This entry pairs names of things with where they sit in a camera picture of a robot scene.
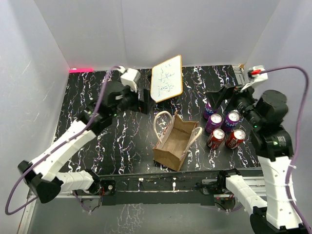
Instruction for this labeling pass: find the red soda can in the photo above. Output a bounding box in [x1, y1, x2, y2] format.
[207, 129, 225, 149]

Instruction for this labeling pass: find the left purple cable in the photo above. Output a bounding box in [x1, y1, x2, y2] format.
[4, 65, 122, 215]

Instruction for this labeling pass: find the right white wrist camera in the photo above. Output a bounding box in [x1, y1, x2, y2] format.
[240, 65, 268, 93]

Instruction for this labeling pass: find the patterned canvas tote bag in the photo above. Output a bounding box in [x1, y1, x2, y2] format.
[153, 111, 203, 172]

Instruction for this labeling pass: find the black front base bar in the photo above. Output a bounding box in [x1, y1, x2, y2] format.
[100, 171, 233, 206]

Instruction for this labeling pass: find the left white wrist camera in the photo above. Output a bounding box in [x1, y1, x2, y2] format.
[117, 66, 140, 93]

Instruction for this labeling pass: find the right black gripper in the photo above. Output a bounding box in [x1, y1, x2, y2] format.
[205, 81, 264, 129]

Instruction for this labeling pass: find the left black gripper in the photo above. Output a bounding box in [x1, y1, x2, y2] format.
[110, 82, 155, 118]

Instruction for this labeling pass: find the small wood-framed whiteboard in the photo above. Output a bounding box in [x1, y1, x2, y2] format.
[151, 55, 183, 103]

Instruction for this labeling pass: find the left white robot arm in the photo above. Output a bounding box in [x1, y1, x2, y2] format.
[18, 81, 155, 203]

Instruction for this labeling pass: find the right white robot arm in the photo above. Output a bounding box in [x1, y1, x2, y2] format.
[206, 85, 312, 234]

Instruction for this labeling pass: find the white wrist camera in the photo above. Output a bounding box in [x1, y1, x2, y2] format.
[117, 66, 140, 93]
[240, 65, 268, 93]

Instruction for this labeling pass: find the pink tape strip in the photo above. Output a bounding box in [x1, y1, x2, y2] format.
[69, 68, 94, 74]

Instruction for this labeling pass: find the purple soda can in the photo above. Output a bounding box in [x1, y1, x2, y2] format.
[203, 101, 217, 120]
[205, 114, 223, 134]

